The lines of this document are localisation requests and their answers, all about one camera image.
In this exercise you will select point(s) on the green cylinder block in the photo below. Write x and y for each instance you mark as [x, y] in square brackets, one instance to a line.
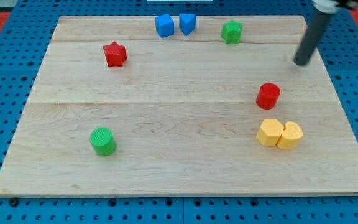
[102, 141]

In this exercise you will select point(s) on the yellow heart block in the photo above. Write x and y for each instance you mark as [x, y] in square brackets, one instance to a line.
[291, 136]

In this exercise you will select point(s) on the wooden board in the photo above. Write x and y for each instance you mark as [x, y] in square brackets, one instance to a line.
[183, 114]

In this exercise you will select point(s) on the red star block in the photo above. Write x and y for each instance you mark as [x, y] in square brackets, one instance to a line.
[115, 54]

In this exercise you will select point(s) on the green star block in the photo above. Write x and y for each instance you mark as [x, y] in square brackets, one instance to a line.
[231, 32]

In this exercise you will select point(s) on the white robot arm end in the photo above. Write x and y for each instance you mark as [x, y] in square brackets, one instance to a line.
[332, 6]

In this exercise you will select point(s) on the blue cube block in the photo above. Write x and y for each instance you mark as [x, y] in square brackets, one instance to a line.
[164, 25]

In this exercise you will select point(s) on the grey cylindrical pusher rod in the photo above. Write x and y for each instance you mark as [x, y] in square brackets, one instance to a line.
[314, 32]

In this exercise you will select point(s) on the red cylinder block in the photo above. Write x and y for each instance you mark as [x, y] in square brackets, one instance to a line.
[267, 96]

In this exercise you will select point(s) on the yellow hexagon block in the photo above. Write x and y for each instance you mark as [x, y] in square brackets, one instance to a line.
[269, 132]

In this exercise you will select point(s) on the blue triangle block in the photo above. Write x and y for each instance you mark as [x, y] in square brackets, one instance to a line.
[187, 23]

